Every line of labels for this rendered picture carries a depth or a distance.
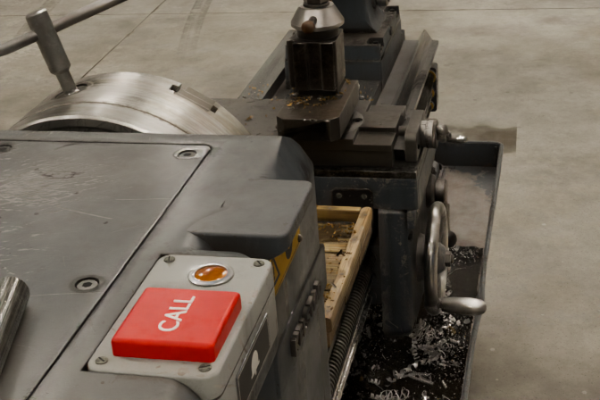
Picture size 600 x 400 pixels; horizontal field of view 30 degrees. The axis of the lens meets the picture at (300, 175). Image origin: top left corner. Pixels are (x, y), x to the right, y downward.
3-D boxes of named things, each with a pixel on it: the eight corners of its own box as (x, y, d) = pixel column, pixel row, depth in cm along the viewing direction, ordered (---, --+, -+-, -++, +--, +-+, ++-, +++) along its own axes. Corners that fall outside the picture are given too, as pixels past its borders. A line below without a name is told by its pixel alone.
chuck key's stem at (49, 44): (88, 112, 114) (42, 6, 110) (95, 113, 112) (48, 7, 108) (69, 120, 113) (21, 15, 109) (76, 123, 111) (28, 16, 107)
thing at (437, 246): (448, 347, 173) (445, 212, 163) (383, 344, 175) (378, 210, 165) (463, 263, 196) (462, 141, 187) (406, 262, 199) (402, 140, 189)
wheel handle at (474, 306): (486, 320, 171) (486, 304, 170) (433, 316, 172) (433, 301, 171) (487, 310, 173) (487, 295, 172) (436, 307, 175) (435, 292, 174)
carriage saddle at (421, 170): (418, 212, 164) (417, 174, 162) (120, 201, 174) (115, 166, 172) (440, 134, 190) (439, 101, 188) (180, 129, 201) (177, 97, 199)
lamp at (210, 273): (223, 291, 69) (221, 280, 69) (190, 289, 70) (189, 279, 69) (232, 275, 71) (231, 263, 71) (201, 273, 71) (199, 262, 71)
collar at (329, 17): (338, 32, 162) (337, 12, 160) (285, 32, 163) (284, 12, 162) (348, 16, 169) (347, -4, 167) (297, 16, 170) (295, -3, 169)
